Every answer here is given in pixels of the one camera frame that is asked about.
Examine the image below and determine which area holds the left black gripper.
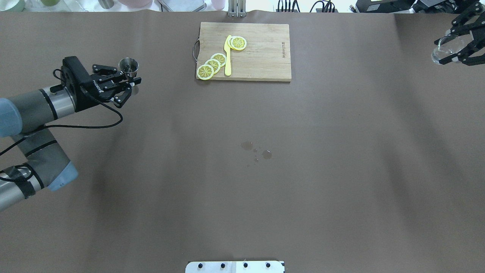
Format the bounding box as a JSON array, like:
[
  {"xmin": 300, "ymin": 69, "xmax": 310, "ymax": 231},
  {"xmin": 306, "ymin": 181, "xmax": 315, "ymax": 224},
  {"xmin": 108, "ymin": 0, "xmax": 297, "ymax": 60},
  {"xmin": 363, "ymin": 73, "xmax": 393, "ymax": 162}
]
[{"xmin": 74, "ymin": 64, "xmax": 142, "ymax": 112}]

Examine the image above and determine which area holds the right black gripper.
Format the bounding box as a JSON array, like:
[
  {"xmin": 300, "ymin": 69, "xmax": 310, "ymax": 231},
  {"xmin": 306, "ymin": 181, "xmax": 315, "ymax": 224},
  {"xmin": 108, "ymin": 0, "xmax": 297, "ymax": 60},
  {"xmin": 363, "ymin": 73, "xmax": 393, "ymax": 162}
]
[{"xmin": 440, "ymin": 0, "xmax": 485, "ymax": 66}]

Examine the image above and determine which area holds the clear glass cup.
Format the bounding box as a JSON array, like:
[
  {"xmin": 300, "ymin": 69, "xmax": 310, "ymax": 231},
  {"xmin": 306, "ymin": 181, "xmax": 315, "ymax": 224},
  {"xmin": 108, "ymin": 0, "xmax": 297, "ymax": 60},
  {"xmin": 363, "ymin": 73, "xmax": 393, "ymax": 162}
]
[{"xmin": 431, "ymin": 34, "xmax": 468, "ymax": 64}]

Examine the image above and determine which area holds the steel jigger measuring cup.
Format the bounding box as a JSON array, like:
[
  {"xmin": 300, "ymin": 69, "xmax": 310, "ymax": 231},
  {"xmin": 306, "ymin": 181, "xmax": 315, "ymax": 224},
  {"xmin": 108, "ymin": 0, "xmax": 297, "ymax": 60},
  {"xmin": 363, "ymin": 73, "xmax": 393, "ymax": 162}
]
[{"xmin": 119, "ymin": 58, "xmax": 139, "ymax": 95}]

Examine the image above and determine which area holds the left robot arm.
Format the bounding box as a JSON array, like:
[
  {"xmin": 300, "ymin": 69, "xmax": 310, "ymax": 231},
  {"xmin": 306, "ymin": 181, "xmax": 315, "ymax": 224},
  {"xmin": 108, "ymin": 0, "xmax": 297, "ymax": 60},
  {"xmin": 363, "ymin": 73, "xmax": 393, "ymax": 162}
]
[{"xmin": 0, "ymin": 56, "xmax": 142, "ymax": 211}]

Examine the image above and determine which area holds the steel shaker cup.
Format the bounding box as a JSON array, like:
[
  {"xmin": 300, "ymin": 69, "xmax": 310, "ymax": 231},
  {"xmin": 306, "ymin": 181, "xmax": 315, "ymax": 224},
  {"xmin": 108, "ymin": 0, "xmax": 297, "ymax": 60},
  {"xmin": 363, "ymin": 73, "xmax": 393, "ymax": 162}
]
[{"xmin": 98, "ymin": 0, "xmax": 114, "ymax": 10}]

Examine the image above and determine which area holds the pink cup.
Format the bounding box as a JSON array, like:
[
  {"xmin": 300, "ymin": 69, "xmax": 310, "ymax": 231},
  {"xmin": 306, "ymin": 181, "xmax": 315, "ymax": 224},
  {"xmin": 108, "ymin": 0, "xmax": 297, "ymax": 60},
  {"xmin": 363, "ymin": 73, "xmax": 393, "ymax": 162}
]
[{"xmin": 211, "ymin": 0, "xmax": 228, "ymax": 11}]

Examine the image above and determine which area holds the green cup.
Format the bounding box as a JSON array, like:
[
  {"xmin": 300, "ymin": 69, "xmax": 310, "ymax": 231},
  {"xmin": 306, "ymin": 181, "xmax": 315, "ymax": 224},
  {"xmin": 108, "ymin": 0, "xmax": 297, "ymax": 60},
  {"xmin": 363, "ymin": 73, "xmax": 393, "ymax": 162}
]
[{"xmin": 0, "ymin": 0, "xmax": 25, "ymax": 12}]

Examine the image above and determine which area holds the lemon slice row lower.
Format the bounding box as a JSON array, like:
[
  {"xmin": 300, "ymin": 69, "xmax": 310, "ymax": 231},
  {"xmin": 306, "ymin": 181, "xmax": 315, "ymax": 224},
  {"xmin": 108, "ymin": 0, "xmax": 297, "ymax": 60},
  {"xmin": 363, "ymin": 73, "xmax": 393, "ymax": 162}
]
[{"xmin": 196, "ymin": 64, "xmax": 215, "ymax": 80}]

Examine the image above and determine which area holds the lemon slice row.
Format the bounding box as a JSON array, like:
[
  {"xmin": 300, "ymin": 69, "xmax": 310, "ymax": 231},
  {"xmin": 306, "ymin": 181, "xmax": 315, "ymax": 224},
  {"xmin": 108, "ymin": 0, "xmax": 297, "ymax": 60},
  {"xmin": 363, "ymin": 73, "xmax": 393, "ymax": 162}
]
[
  {"xmin": 205, "ymin": 58, "xmax": 222, "ymax": 74},
  {"xmin": 196, "ymin": 64, "xmax": 215, "ymax": 80},
  {"xmin": 211, "ymin": 52, "xmax": 227, "ymax": 67}
]

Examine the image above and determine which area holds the grey tray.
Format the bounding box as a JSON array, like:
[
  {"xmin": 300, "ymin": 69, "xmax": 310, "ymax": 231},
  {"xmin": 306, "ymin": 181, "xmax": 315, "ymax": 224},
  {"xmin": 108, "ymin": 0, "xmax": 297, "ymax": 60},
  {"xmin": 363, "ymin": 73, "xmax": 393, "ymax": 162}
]
[{"xmin": 158, "ymin": 0, "xmax": 207, "ymax": 12}]

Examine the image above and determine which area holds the lemon slice row middle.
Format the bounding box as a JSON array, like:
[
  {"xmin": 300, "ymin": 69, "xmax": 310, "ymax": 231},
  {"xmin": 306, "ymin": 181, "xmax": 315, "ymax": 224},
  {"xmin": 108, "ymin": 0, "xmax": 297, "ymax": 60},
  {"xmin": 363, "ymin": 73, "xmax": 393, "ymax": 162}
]
[{"xmin": 205, "ymin": 58, "xmax": 222, "ymax": 74}]

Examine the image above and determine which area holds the lemon slice row upper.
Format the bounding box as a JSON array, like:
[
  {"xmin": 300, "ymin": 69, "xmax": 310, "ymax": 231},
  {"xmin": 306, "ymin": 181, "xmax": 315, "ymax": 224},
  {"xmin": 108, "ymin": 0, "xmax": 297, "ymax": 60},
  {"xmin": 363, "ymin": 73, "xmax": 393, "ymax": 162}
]
[{"xmin": 211, "ymin": 52, "xmax": 227, "ymax": 67}]

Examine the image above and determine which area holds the yellow plastic knife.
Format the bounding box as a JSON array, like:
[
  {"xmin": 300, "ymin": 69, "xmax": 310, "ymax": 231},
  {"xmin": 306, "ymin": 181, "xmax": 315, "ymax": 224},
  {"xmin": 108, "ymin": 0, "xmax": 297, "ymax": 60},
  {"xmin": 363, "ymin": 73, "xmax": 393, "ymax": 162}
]
[{"xmin": 224, "ymin": 35, "xmax": 232, "ymax": 77}]

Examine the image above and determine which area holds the wooden cutting board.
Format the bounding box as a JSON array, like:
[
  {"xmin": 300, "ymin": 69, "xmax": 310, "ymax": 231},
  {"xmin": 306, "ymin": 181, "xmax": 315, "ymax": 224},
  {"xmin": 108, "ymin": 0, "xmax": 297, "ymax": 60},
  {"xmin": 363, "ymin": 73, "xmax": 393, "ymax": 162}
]
[{"xmin": 192, "ymin": 21, "xmax": 292, "ymax": 82}]

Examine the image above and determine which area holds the lemon slice under top slice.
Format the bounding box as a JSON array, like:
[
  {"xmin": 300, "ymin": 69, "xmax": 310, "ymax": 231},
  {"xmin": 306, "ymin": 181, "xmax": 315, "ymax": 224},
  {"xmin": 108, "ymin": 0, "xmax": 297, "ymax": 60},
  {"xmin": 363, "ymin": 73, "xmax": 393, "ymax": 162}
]
[{"xmin": 226, "ymin": 36, "xmax": 232, "ymax": 49}]

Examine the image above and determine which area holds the lemon slice on knife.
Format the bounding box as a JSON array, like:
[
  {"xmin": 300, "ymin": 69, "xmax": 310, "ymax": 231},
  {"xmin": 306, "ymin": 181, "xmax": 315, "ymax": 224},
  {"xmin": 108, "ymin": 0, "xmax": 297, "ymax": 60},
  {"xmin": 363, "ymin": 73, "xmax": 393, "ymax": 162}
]
[{"xmin": 230, "ymin": 36, "xmax": 247, "ymax": 51}]

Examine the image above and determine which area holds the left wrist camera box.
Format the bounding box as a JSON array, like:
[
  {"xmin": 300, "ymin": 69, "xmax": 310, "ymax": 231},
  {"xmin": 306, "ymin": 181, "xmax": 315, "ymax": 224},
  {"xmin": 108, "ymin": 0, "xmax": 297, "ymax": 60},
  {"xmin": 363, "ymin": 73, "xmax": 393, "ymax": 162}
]
[{"xmin": 61, "ymin": 56, "xmax": 92, "ymax": 96}]

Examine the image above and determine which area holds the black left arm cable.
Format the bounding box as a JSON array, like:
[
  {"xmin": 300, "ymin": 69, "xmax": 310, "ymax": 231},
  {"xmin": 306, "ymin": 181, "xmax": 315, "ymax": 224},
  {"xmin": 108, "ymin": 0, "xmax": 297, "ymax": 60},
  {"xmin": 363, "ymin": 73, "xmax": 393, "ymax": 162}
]
[{"xmin": 0, "ymin": 68, "xmax": 124, "ymax": 182}]

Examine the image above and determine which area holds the aluminium frame post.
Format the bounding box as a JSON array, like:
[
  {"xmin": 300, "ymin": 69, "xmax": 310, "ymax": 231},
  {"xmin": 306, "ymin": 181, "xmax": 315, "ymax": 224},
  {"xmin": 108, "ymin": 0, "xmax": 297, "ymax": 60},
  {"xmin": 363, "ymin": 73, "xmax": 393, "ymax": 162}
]
[{"xmin": 227, "ymin": 0, "xmax": 247, "ymax": 18}]

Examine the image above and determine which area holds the white metal base plate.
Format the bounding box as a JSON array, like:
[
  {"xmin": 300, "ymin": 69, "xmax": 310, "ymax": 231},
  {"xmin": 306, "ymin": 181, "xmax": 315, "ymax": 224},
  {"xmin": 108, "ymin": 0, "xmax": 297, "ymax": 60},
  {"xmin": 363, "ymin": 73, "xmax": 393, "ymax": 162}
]
[{"xmin": 185, "ymin": 260, "xmax": 286, "ymax": 273}]

